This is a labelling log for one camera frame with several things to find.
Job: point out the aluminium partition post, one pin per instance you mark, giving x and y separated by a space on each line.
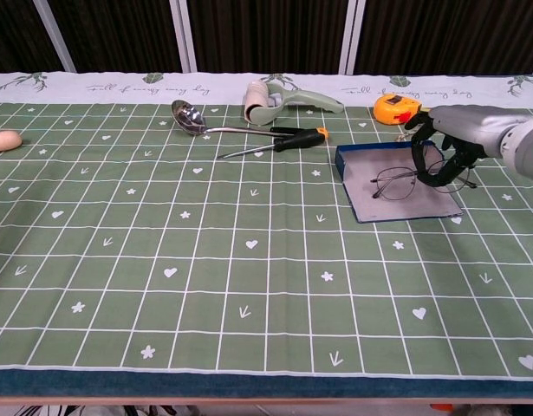
350 39
53 34
181 34

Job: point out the black wire-frame eyeglasses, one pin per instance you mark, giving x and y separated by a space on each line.
391 186

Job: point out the pale green lint roller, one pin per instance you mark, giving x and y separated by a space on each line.
266 115

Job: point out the blue glasses case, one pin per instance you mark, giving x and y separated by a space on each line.
357 173

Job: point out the wooden massage hammer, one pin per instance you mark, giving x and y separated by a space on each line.
4 141

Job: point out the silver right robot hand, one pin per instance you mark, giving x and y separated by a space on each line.
465 125

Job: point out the orange tape measure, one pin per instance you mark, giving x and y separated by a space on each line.
389 110

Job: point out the green grid tablecloth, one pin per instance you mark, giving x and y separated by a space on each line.
248 281

